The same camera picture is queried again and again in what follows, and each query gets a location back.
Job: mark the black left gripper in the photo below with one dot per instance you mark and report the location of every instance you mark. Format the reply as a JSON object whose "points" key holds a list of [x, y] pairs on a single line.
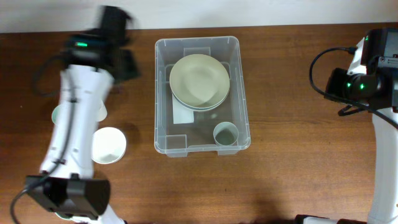
{"points": [[134, 70]]}

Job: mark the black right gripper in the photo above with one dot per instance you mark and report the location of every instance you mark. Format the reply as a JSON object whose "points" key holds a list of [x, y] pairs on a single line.
{"points": [[337, 76]]}

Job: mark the beige large bowl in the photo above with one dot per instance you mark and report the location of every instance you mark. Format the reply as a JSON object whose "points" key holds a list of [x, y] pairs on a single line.
{"points": [[199, 81]]}

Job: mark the white small bowl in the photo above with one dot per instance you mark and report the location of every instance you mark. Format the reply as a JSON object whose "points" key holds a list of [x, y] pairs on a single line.
{"points": [[109, 145]]}

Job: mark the mint green cup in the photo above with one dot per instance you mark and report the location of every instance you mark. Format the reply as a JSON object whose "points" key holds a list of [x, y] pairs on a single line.
{"points": [[55, 113]]}

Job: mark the cream large bowl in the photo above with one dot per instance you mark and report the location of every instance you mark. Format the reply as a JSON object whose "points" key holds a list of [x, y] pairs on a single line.
{"points": [[198, 109]]}

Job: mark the grey cup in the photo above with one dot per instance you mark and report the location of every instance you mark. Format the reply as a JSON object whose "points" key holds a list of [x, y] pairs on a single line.
{"points": [[225, 134]]}

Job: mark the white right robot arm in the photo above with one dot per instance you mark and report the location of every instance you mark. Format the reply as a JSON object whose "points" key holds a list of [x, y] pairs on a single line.
{"points": [[371, 80]]}

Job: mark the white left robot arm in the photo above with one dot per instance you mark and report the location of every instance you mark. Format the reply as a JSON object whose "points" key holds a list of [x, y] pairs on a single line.
{"points": [[93, 61]]}

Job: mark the clear plastic storage container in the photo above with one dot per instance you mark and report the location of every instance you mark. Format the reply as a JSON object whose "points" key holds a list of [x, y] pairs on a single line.
{"points": [[177, 140]]}

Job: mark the white label sticker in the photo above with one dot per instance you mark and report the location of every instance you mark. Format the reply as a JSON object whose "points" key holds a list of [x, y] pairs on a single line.
{"points": [[181, 114]]}

